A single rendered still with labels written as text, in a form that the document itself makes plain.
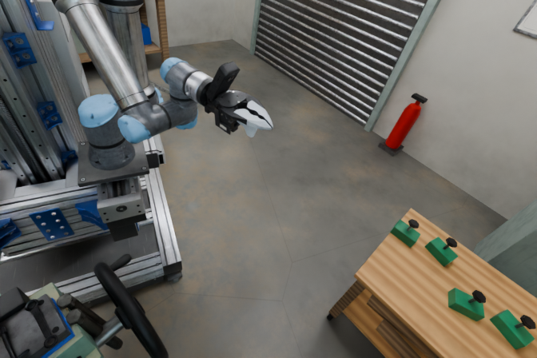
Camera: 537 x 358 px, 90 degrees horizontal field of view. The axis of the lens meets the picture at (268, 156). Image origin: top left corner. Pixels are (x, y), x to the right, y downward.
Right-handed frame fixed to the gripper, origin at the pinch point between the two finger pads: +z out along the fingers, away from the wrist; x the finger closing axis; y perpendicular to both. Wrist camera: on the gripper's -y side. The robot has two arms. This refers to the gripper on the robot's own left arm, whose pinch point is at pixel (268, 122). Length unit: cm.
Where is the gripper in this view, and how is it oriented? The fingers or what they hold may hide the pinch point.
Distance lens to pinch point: 60.6
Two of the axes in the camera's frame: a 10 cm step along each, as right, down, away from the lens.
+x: -6.4, 5.4, -5.5
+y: -0.8, 6.6, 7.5
